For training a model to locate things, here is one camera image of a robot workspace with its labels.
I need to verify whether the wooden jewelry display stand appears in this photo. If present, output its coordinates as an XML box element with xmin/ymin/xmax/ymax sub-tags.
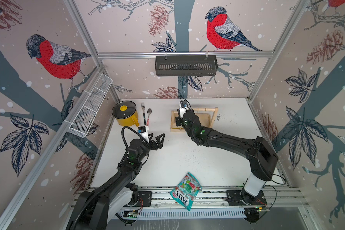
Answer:
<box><xmin>170</xmin><ymin>107</ymin><xmax>219</xmax><ymax>132</ymax></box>

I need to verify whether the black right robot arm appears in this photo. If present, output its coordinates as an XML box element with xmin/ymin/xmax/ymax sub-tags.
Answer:
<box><xmin>175</xmin><ymin>109</ymin><xmax>278</xmax><ymax>205</ymax></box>

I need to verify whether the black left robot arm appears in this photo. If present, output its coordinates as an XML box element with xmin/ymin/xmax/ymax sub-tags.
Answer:
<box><xmin>66</xmin><ymin>126</ymin><xmax>165</xmax><ymax>230</ymax></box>

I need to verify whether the yellow pot with glass lid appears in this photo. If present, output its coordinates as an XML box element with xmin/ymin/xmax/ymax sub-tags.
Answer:
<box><xmin>112</xmin><ymin>101</ymin><xmax>140</xmax><ymax>127</ymax></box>

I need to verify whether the green Foxs candy bag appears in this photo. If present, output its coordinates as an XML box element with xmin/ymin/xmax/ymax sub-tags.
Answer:
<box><xmin>170</xmin><ymin>172</ymin><xmax>202</xmax><ymax>211</ymax></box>

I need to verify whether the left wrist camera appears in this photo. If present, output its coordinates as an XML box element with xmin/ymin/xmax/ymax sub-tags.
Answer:
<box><xmin>138</xmin><ymin>126</ymin><xmax>149</xmax><ymax>142</ymax></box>

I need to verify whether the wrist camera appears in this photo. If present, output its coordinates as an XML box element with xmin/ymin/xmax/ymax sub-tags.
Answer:
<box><xmin>138</xmin><ymin>126</ymin><xmax>149</xmax><ymax>142</ymax></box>
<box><xmin>177</xmin><ymin>100</ymin><xmax>190</xmax><ymax>119</ymax></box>

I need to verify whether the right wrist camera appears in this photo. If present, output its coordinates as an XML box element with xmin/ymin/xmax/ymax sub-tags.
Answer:
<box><xmin>177</xmin><ymin>100</ymin><xmax>190</xmax><ymax>119</ymax></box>

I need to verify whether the spoon with pink handle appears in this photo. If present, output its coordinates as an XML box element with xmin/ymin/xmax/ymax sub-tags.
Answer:
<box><xmin>146</xmin><ymin>108</ymin><xmax>152</xmax><ymax>126</ymax></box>

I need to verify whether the fork with green handle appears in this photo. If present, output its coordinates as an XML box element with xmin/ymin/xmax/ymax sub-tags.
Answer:
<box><xmin>141</xmin><ymin>102</ymin><xmax>147</xmax><ymax>126</ymax></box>

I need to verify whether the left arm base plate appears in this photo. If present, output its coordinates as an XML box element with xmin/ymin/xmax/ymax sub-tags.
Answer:
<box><xmin>124</xmin><ymin>191</ymin><xmax>152</xmax><ymax>208</ymax></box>

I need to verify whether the black hanging wire basket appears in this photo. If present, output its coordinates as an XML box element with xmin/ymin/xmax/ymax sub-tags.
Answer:
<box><xmin>155</xmin><ymin>55</ymin><xmax>218</xmax><ymax>77</ymax></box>

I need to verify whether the white wire mesh shelf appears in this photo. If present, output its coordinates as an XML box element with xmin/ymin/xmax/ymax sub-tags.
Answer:
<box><xmin>67</xmin><ymin>72</ymin><xmax>113</xmax><ymax>138</ymax></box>

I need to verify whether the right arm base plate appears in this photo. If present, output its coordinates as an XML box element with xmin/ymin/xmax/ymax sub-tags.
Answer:
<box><xmin>225</xmin><ymin>189</ymin><xmax>267</xmax><ymax>207</ymax></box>

